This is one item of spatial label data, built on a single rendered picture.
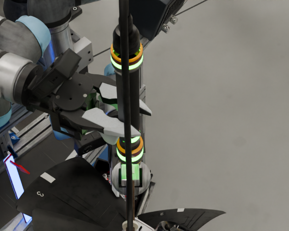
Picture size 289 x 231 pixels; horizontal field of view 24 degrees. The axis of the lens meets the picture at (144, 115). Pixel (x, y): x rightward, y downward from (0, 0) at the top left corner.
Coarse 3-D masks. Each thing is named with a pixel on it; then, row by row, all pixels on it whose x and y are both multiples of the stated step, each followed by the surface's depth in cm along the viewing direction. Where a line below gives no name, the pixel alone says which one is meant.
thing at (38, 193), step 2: (38, 188) 147; (36, 190) 147; (38, 190) 147; (40, 190) 147; (34, 192) 146; (36, 192) 146; (38, 192) 146; (40, 192) 147; (42, 192) 147; (44, 192) 147; (34, 194) 146; (36, 194) 146; (38, 194) 146; (40, 194) 146; (42, 194) 146; (44, 194) 146; (46, 194) 147; (38, 196) 146; (40, 196) 146; (42, 196) 146; (44, 196) 146; (42, 198) 146
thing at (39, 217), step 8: (32, 216) 119; (40, 216) 120; (48, 216) 121; (56, 216) 122; (64, 216) 123; (40, 224) 118; (48, 224) 120; (56, 224) 121; (64, 224) 122; (72, 224) 123; (80, 224) 124; (88, 224) 125
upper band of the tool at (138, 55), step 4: (140, 44) 90; (112, 48) 90; (140, 48) 90; (112, 52) 89; (116, 52) 93; (136, 52) 93; (140, 52) 89; (116, 56) 89; (136, 56) 89; (120, 60) 88; (132, 60) 88
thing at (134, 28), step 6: (132, 18) 84; (132, 24) 85; (114, 30) 87; (132, 30) 86; (138, 30) 87; (114, 36) 86; (132, 36) 86; (138, 36) 87; (114, 42) 87; (132, 42) 86; (138, 42) 87; (114, 48) 88; (120, 48) 87; (132, 48) 87; (138, 48) 88; (120, 54) 88; (132, 54) 88; (120, 162) 114
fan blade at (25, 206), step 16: (80, 160) 157; (64, 176) 151; (80, 176) 152; (96, 176) 152; (32, 192) 146; (48, 192) 147; (64, 192) 147; (80, 192) 148; (96, 192) 148; (112, 192) 149; (16, 208) 143; (32, 208) 144; (48, 208) 144; (64, 208) 145; (80, 208) 145; (96, 208) 145; (112, 208) 146; (96, 224) 143; (112, 224) 144
